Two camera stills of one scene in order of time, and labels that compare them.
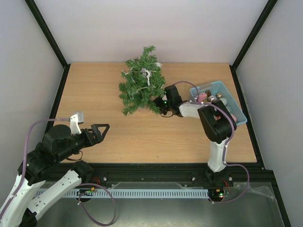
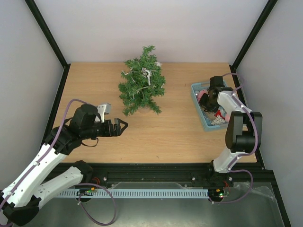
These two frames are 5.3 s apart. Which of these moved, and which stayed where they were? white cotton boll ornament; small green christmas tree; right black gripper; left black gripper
Moved: left black gripper; right black gripper
Stayed: small green christmas tree; white cotton boll ornament
